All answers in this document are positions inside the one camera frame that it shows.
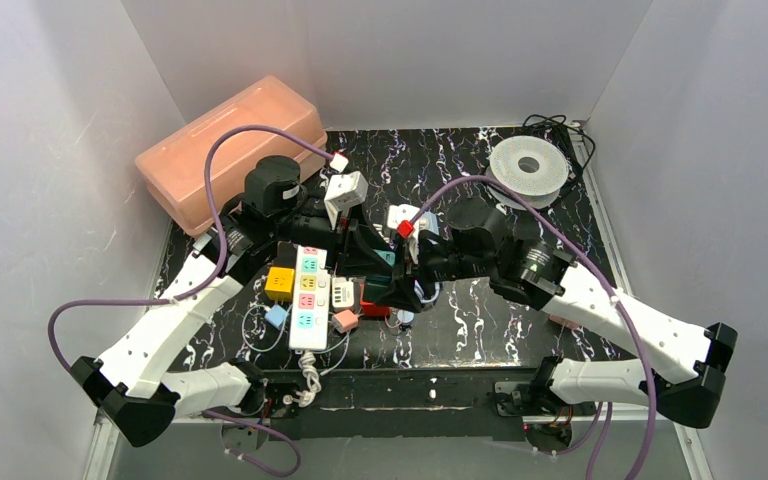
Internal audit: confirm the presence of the dark green cube adapter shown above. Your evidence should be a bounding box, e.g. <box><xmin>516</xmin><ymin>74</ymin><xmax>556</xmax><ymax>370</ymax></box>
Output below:
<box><xmin>362</xmin><ymin>276</ymin><xmax>391</xmax><ymax>304</ymax></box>

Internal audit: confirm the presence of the red cube plug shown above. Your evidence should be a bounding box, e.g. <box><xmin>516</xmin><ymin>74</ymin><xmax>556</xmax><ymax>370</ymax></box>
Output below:
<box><xmin>360</xmin><ymin>301</ymin><xmax>391</xmax><ymax>319</ymax></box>

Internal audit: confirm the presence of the small white USB power strip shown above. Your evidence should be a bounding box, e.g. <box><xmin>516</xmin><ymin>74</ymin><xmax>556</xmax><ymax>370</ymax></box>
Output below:
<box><xmin>331</xmin><ymin>276</ymin><xmax>356</xmax><ymax>313</ymax></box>

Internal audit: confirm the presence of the pink charger plug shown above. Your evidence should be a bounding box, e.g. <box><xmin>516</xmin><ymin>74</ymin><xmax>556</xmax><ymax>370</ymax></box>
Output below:
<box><xmin>330</xmin><ymin>310</ymin><xmax>359</xmax><ymax>334</ymax></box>
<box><xmin>548</xmin><ymin>315</ymin><xmax>581</xmax><ymax>330</ymax></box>

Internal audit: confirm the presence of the yellow cube socket adapter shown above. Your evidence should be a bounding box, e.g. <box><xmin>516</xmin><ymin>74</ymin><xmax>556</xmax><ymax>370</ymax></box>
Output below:
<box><xmin>264</xmin><ymin>266</ymin><xmax>295</xmax><ymax>303</ymax></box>

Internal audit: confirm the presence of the large white power strip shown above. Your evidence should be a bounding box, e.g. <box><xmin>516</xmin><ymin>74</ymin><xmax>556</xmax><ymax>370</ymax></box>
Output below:
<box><xmin>288</xmin><ymin>246</ymin><xmax>331</xmax><ymax>351</ymax></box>

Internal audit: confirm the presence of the light blue charger plug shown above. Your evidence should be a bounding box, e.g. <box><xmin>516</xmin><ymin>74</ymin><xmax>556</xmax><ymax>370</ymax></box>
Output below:
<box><xmin>264</xmin><ymin>304</ymin><xmax>289</xmax><ymax>331</ymax></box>

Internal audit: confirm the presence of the mint green thin cable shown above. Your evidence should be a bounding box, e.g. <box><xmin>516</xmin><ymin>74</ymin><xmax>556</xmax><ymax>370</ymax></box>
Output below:
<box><xmin>241</xmin><ymin>301</ymin><xmax>352</xmax><ymax>376</ymax></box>

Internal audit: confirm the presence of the teal charger plug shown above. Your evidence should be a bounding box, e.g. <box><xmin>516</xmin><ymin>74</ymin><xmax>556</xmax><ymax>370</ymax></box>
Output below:
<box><xmin>376</xmin><ymin>250</ymin><xmax>395</xmax><ymax>266</ymax></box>

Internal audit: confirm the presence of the light blue power strip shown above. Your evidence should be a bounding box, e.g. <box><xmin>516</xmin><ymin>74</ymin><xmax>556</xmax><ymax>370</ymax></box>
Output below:
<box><xmin>417</xmin><ymin>211</ymin><xmax>440</xmax><ymax>235</ymax></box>

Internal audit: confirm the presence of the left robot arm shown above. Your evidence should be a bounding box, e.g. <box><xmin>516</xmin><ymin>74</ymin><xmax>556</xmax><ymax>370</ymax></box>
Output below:
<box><xmin>69</xmin><ymin>156</ymin><xmax>385</xmax><ymax>447</ymax></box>

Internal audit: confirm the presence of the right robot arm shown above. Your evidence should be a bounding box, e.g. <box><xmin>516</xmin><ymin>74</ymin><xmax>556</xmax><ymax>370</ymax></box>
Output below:
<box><xmin>381</xmin><ymin>198</ymin><xmax>738</xmax><ymax>429</ymax></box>

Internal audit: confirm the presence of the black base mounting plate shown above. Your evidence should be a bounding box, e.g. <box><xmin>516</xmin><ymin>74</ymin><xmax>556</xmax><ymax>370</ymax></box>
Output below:
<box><xmin>201</xmin><ymin>367</ymin><xmax>597</xmax><ymax>442</ymax></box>

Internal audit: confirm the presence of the white LED strip reel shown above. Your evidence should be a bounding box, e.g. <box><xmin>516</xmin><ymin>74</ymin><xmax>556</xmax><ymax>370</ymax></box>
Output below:
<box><xmin>486</xmin><ymin>135</ymin><xmax>570</xmax><ymax>209</ymax></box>

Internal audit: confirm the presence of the pink translucent storage box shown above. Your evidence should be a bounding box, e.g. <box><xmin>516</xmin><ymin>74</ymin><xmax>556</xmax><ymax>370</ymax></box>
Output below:
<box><xmin>135</xmin><ymin>76</ymin><xmax>327</xmax><ymax>237</ymax></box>

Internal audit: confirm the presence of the light blue strip cord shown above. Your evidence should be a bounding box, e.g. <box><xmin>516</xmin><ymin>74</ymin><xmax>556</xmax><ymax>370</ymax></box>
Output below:
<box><xmin>393</xmin><ymin>284</ymin><xmax>442</xmax><ymax>329</ymax></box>

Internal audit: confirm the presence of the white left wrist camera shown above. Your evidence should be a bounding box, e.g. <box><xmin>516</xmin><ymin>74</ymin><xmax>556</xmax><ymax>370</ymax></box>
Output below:
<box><xmin>324</xmin><ymin>171</ymin><xmax>368</xmax><ymax>228</ymax></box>

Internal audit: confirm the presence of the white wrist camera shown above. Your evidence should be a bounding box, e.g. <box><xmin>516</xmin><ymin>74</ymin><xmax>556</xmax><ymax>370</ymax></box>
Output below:
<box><xmin>384</xmin><ymin>204</ymin><xmax>419</xmax><ymax>264</ymax></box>
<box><xmin>324</xmin><ymin>171</ymin><xmax>368</xmax><ymax>228</ymax></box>

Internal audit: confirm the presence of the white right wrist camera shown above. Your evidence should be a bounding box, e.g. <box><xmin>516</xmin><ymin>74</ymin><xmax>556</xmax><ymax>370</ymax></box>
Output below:
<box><xmin>384</xmin><ymin>204</ymin><xmax>419</xmax><ymax>264</ymax></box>

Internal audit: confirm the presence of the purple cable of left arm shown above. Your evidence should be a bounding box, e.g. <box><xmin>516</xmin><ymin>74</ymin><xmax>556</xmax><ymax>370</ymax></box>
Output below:
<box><xmin>47</xmin><ymin>124</ymin><xmax>349</xmax><ymax>478</ymax></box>

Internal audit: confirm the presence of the white cord of large strip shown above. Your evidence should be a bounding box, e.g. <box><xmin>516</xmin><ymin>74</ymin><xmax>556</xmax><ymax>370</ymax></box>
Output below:
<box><xmin>294</xmin><ymin>349</ymin><xmax>324</xmax><ymax>407</ymax></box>

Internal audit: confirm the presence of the black cable behind reel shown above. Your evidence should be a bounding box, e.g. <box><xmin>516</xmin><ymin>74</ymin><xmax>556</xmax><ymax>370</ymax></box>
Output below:
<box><xmin>521</xmin><ymin>113</ymin><xmax>597</xmax><ymax>200</ymax></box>

